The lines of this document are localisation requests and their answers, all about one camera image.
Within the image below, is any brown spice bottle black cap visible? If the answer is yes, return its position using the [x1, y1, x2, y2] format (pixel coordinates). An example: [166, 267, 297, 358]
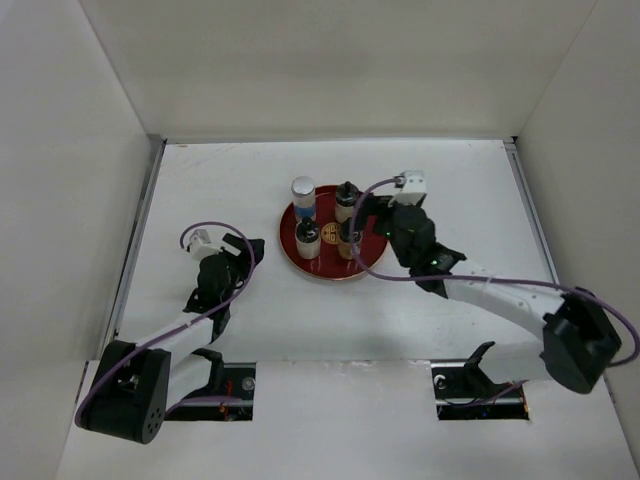
[337, 218, 362, 260]

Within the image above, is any white powder bottle black cap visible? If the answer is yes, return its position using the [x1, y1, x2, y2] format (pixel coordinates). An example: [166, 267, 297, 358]
[295, 217, 321, 260]

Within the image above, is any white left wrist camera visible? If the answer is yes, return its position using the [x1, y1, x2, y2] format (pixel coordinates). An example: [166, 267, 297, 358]
[186, 228, 220, 261]

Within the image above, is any red round tray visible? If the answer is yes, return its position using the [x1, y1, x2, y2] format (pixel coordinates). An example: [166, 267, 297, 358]
[279, 185, 364, 280]

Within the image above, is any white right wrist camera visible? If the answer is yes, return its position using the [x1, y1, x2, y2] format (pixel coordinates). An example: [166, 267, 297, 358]
[390, 170, 427, 207]

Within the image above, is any right aluminium rail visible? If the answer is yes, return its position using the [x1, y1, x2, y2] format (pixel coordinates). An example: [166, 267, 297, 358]
[503, 137, 560, 284]

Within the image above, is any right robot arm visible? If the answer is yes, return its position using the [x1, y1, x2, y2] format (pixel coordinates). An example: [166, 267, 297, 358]
[347, 194, 622, 396]

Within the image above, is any aluminium rail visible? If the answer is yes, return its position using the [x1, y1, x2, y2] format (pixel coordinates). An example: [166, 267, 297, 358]
[503, 137, 560, 284]
[100, 134, 167, 349]

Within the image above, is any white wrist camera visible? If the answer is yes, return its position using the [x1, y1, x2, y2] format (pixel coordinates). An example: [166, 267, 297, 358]
[186, 228, 220, 261]
[390, 170, 427, 207]

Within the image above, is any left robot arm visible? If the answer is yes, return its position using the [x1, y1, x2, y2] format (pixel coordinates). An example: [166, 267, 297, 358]
[74, 233, 265, 444]

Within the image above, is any left aluminium rail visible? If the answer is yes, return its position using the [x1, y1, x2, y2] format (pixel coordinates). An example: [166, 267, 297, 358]
[100, 134, 167, 349]

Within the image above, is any blue label bottle silver cap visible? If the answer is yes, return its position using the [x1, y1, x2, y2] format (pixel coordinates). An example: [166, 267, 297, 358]
[291, 176, 316, 222]

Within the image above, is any white salt bottle black cap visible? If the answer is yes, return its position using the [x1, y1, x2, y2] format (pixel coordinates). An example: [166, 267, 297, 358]
[334, 181, 360, 223]

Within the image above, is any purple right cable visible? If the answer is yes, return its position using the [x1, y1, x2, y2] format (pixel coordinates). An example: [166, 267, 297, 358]
[349, 177, 640, 366]

